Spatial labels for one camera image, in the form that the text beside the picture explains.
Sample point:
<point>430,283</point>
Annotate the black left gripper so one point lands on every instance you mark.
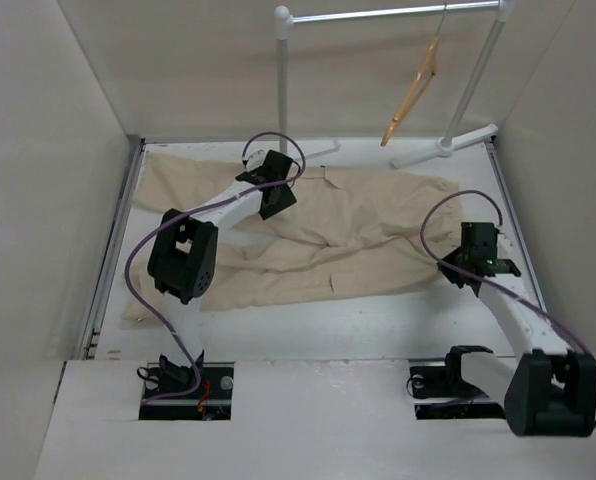
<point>284,201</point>

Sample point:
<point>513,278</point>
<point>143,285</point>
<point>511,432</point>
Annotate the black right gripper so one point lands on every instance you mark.
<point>454,277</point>

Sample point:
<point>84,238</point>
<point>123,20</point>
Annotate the beige trousers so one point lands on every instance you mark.
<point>352,232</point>

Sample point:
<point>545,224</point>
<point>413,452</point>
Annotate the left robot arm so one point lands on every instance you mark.
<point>182,261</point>

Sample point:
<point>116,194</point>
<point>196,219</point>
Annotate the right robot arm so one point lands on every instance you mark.
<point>551,391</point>

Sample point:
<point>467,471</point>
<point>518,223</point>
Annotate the wooden clothes hanger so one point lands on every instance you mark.
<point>425,74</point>

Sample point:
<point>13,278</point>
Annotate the white clothes rack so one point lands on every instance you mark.
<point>450,142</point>

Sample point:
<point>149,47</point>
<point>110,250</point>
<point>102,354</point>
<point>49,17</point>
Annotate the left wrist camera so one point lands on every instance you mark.
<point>254,160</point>

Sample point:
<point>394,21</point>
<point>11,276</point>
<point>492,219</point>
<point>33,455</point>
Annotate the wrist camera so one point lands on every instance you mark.
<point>254,160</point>
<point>503,240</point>

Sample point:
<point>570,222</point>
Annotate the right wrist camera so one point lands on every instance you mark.
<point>503,240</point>

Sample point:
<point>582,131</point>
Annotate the left aluminium frame rail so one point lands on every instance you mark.
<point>95,311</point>

